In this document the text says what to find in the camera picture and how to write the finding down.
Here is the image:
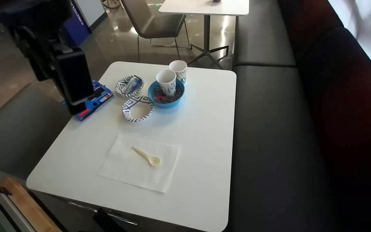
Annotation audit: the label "blue snack box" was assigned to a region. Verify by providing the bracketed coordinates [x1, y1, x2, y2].
[74, 80, 115, 123]

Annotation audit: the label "blue bowl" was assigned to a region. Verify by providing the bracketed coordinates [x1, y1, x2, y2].
[147, 79, 186, 109]

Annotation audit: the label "red snacks in bowl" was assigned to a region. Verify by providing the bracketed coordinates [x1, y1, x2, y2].
[152, 91, 183, 105]

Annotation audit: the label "patterned white paper cup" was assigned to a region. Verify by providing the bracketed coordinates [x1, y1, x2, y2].
[168, 60, 190, 84]
[155, 69, 178, 98]

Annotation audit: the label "cream plastic spoon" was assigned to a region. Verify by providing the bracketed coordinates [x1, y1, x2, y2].
[132, 146, 162, 169]

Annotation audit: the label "silver blue wrapper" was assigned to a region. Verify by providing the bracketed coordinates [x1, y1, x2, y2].
[123, 77, 143, 95]

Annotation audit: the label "white paper napkin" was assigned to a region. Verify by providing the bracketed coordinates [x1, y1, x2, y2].
[98, 133, 183, 195]

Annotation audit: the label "black bench sofa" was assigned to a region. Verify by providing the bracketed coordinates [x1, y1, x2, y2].
[227, 0, 371, 232]

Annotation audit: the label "grey chair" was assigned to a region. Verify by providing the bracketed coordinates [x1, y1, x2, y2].
[120, 0, 192, 62]

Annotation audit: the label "white side table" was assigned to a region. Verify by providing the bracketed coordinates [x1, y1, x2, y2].
[159, 0, 250, 67]

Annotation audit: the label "white panel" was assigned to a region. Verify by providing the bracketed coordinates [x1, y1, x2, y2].
[71, 0, 108, 31]

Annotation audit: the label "grey seat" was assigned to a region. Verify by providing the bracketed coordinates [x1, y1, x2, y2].
[0, 83, 74, 181]

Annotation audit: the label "wooden shelf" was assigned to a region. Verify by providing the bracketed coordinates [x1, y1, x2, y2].
[0, 177, 62, 232]

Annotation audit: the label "black box with cable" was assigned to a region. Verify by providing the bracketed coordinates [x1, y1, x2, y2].
[56, 46, 95, 116]

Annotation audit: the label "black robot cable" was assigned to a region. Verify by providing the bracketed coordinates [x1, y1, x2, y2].
[13, 25, 61, 83]

